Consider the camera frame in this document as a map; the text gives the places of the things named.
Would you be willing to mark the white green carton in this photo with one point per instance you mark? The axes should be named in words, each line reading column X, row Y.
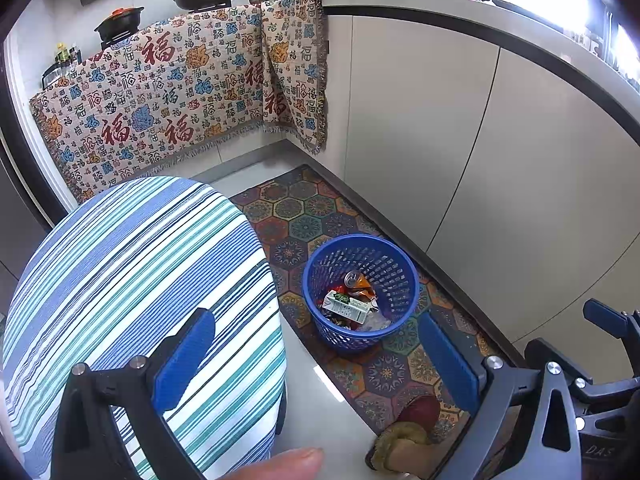
column 345, row 305

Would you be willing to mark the hexagon patterned floor mat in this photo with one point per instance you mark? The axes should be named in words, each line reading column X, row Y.
column 300, row 210

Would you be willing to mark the large patterned blanket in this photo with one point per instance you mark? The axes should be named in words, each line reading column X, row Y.
column 150, row 100

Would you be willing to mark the clear plastic wrapper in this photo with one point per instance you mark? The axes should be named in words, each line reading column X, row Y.
column 375, row 322

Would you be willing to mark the blue plastic waste basket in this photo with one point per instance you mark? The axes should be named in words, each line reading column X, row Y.
column 325, row 320

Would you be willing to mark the tan furry slipper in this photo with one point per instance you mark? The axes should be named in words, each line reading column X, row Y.
column 400, row 440

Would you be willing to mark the black spice rack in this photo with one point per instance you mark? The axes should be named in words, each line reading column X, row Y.
column 60, row 72

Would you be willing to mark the blue striped tablecloth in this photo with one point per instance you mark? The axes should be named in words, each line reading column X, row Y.
column 125, row 260

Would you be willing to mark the black clay pot red lid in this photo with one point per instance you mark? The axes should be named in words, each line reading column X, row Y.
column 120, row 22

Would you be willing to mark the person's left hand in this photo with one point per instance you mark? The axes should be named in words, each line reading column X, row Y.
column 285, row 467

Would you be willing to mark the small patterned blanket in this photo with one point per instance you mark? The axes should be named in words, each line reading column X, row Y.
column 295, row 85

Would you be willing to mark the grey refrigerator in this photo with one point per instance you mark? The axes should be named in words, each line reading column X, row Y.
column 15, row 220

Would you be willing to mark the oil bottle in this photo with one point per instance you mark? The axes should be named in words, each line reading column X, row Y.
column 61, row 52

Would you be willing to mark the white kitchen cabinet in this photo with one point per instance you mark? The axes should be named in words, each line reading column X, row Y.
column 425, row 135

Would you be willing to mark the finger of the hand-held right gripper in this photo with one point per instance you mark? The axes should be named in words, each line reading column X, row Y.
column 547, row 350
column 605, row 317

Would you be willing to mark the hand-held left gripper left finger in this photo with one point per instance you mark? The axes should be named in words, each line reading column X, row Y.
column 185, row 355

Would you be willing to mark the red plastic bag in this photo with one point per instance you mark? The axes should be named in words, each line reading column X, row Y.
column 340, row 288

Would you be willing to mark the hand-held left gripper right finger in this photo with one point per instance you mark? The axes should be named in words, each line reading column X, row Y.
column 447, row 360

